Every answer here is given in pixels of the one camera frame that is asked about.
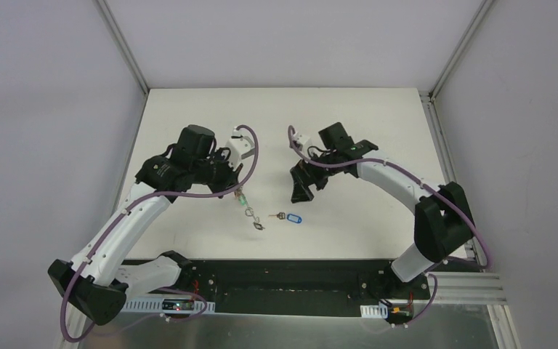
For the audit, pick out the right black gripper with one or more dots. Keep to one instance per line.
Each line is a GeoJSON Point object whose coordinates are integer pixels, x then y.
{"type": "Point", "coordinates": [305, 174]}

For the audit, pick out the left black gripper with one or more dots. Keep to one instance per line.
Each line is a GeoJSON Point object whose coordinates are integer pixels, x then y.
{"type": "Point", "coordinates": [226, 178]}

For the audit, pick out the keyring with black key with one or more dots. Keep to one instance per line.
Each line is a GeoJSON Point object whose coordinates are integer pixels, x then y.
{"type": "Point", "coordinates": [248, 209]}

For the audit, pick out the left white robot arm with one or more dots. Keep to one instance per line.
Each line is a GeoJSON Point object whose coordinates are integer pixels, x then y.
{"type": "Point", "coordinates": [95, 281]}

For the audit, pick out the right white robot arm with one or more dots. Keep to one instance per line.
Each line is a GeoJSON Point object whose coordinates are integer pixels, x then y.
{"type": "Point", "coordinates": [442, 220]}

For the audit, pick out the blue tag key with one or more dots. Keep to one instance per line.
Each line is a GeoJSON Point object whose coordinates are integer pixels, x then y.
{"type": "Point", "coordinates": [290, 217]}

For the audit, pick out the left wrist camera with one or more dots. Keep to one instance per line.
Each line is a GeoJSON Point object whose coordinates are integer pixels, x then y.
{"type": "Point", "coordinates": [240, 146]}

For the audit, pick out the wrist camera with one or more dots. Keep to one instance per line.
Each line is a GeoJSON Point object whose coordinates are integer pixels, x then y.
{"type": "Point", "coordinates": [240, 146]}
{"type": "Point", "coordinates": [301, 142]}

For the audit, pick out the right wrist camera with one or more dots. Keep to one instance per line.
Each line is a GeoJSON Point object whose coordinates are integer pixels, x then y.
{"type": "Point", "coordinates": [301, 142]}

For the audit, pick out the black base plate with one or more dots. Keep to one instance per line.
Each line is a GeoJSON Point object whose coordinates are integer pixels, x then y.
{"type": "Point", "coordinates": [332, 288]}

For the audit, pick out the right white cable duct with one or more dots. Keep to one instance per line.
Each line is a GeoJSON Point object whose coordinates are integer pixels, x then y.
{"type": "Point", "coordinates": [374, 311]}

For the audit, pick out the white cable duct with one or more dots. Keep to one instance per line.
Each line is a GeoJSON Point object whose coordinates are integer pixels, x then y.
{"type": "Point", "coordinates": [374, 311]}
{"type": "Point", "coordinates": [173, 305]}

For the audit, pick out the left white cable duct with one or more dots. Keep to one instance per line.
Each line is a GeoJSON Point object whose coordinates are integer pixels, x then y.
{"type": "Point", "coordinates": [173, 305]}

